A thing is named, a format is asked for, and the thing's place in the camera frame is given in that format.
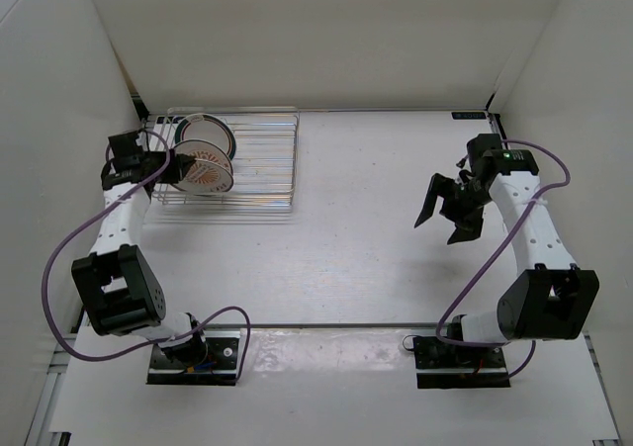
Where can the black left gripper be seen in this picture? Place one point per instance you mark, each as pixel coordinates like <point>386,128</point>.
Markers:
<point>178,165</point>

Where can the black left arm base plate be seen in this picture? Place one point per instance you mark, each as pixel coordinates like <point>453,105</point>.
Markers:
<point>217,366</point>

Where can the small black label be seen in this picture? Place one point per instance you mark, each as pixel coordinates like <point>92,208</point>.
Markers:
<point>468,115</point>

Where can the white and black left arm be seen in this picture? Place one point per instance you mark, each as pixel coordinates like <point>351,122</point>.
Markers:
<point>118,289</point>

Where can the wire dish rack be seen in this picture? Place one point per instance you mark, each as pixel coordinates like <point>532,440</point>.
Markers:
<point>264,163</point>

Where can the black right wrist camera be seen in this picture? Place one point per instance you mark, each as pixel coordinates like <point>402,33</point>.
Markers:
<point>477,146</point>

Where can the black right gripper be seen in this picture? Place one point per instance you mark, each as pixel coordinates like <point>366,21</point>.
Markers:
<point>469,226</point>

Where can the orange sunburst plate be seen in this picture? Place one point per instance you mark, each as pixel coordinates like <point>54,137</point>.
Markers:
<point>212,169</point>

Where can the green rimmed white plate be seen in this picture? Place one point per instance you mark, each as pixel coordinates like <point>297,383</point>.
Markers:
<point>208,128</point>

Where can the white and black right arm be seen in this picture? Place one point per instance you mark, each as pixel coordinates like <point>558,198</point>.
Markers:
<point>552,295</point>

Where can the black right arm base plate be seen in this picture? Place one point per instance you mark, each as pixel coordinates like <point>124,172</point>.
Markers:
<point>441,366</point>

